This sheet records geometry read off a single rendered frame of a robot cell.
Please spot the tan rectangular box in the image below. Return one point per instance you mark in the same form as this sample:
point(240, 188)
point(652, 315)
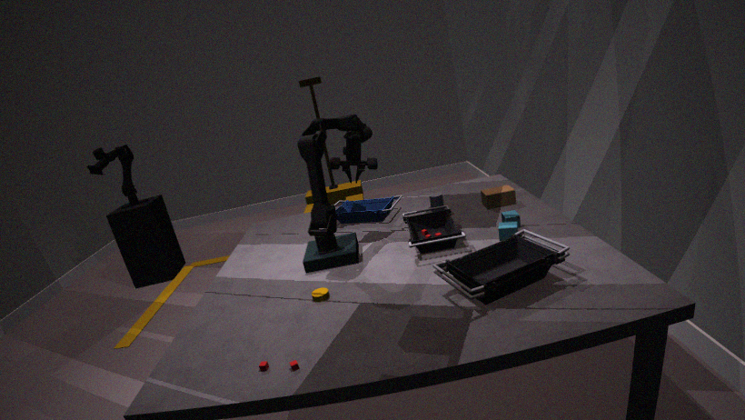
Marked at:
point(498, 197)

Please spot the yellow flat disc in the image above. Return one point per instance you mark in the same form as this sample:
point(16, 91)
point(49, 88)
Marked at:
point(320, 295)

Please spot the small teal block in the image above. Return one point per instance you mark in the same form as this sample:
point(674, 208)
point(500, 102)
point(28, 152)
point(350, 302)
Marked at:
point(511, 216)
point(507, 229)

